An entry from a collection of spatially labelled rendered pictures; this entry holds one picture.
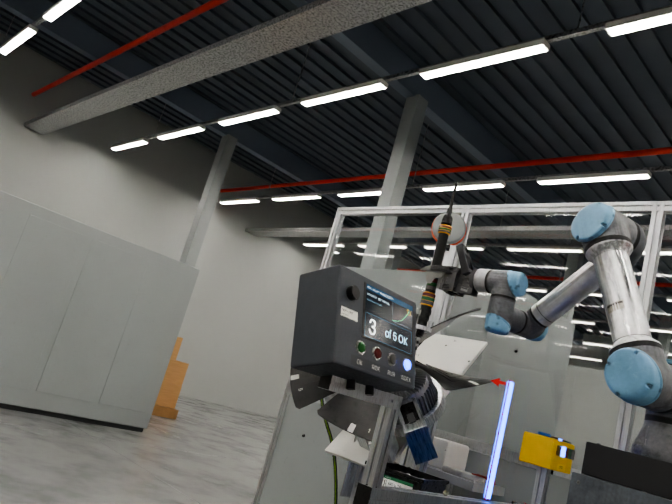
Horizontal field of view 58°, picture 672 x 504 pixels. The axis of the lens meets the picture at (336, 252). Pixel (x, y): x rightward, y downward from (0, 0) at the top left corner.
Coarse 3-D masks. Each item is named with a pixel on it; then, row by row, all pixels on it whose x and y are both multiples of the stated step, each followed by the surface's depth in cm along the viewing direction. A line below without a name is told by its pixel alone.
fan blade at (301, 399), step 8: (304, 376) 209; (312, 376) 208; (296, 384) 209; (304, 384) 208; (312, 384) 207; (296, 392) 207; (304, 392) 207; (312, 392) 206; (320, 392) 206; (328, 392) 205; (296, 400) 206; (304, 400) 205; (312, 400) 205
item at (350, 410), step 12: (336, 396) 185; (348, 396) 185; (324, 408) 181; (336, 408) 181; (348, 408) 182; (360, 408) 183; (372, 408) 184; (336, 420) 178; (348, 420) 178; (360, 420) 179; (372, 420) 181; (360, 432) 176; (372, 432) 177
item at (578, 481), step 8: (576, 480) 139; (584, 480) 138; (592, 480) 137; (600, 480) 136; (576, 488) 138; (584, 488) 137; (592, 488) 136; (600, 488) 135; (608, 488) 134; (616, 488) 133; (624, 488) 132; (568, 496) 139; (576, 496) 138; (584, 496) 137; (592, 496) 136; (600, 496) 135; (608, 496) 134; (616, 496) 133; (624, 496) 132; (632, 496) 131; (640, 496) 130; (648, 496) 129; (656, 496) 128
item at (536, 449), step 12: (528, 432) 186; (528, 444) 185; (540, 444) 183; (552, 444) 180; (564, 444) 185; (528, 456) 184; (540, 456) 181; (552, 456) 180; (552, 468) 180; (564, 468) 186
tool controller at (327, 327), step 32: (320, 288) 116; (352, 288) 114; (384, 288) 124; (320, 320) 113; (352, 320) 114; (384, 320) 122; (320, 352) 110; (352, 352) 112; (384, 352) 120; (352, 384) 119; (384, 384) 122
